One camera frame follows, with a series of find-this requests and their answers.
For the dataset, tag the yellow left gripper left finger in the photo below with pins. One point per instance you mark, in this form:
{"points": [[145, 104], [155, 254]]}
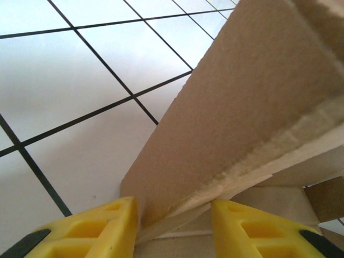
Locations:
{"points": [[88, 233]]}

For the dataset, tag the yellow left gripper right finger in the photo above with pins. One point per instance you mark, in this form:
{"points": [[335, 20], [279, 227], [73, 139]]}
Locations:
{"points": [[255, 236]]}

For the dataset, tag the brown cardboard box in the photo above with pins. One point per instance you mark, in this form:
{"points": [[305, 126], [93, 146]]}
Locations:
{"points": [[242, 107]]}

